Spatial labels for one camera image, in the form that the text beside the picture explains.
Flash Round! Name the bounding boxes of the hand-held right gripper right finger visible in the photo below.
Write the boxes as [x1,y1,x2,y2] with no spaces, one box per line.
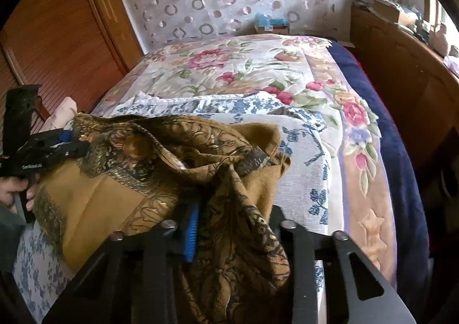
[267,204,418,324]

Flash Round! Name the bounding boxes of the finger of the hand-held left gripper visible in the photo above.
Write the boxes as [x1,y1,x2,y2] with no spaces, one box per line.
[54,130,90,160]

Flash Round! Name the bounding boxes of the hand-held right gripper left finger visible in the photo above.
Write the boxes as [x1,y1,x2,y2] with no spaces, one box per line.
[41,200,201,324]

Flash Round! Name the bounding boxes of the brown patterned garment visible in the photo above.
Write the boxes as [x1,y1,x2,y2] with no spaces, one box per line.
[34,112,293,324]

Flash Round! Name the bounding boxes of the blue floral white garment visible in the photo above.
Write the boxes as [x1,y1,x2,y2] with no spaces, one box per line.
[12,91,330,324]

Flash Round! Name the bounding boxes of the person's left hand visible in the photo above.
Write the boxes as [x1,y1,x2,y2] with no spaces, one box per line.
[0,177,37,213]

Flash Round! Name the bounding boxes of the beige cloth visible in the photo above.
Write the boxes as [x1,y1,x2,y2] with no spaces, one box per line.
[41,97,78,131]

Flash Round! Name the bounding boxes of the wooden wardrobe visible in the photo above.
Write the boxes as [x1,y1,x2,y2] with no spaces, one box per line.
[0,0,144,124]

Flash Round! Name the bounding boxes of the navy blue blanket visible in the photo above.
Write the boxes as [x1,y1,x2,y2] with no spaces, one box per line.
[328,41,431,310]

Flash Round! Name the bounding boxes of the floral blanket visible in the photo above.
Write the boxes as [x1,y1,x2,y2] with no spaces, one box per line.
[90,34,398,289]

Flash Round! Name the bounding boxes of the wooden cabinet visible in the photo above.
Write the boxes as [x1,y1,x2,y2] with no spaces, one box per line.
[349,1,459,167]

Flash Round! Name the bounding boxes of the cardboard box with blue label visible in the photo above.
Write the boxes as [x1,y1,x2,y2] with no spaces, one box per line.
[255,23,290,36]

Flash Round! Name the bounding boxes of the blue plastic bag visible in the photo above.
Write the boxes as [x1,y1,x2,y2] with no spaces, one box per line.
[255,13,287,26]

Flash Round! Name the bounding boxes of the white tissue bag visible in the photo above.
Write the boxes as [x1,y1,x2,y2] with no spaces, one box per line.
[444,57,459,78]

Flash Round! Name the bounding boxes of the pink jug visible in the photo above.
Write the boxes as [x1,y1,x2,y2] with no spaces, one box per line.
[430,25,453,56]

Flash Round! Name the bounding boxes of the plain cardboard box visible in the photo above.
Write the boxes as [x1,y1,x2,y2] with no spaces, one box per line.
[373,0,403,24]

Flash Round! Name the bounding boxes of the window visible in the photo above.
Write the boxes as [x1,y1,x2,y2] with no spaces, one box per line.
[424,0,452,35]

